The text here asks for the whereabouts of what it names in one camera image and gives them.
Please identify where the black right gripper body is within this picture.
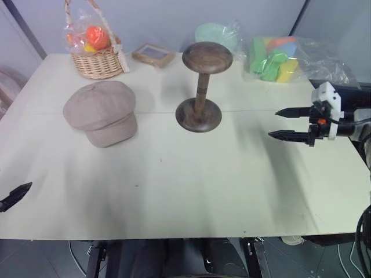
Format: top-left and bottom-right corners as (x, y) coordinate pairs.
(307, 100), (333, 148)

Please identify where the white object under table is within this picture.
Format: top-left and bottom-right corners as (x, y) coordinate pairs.
(281, 235), (304, 246)

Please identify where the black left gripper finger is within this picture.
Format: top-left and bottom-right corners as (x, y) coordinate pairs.
(0, 181), (34, 214)

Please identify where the wicker basket with handle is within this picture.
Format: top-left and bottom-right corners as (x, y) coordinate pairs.
(64, 0), (130, 80)

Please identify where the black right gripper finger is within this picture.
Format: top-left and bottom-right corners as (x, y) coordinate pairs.
(268, 130), (311, 144)
(274, 107), (312, 119)

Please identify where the dark wooden hat stand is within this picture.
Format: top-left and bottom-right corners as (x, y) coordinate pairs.
(175, 41), (234, 133)

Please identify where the beige newsboy cap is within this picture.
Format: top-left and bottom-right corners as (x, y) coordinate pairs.
(63, 80), (138, 149)

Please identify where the mint green plate in bag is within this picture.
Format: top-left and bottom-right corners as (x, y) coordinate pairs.
(194, 19), (242, 54)

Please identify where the clear plastic bag in basket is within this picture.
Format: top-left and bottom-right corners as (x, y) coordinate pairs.
(63, 8), (122, 54)

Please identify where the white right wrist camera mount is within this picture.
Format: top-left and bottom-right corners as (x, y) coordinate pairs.
(311, 81), (346, 141)

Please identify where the wooden picture frame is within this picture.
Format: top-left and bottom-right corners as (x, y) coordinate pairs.
(132, 42), (177, 69)

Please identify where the black metal table leg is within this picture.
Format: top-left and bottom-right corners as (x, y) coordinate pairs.
(245, 236), (269, 278)
(85, 239), (107, 278)

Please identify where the orange toy fruit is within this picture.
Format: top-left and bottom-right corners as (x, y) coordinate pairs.
(85, 25), (112, 50)

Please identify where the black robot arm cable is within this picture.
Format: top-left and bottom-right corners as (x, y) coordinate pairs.
(354, 204), (371, 278)

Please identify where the plastic bag of foam blocks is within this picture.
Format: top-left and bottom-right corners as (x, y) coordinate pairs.
(242, 35), (361, 86)

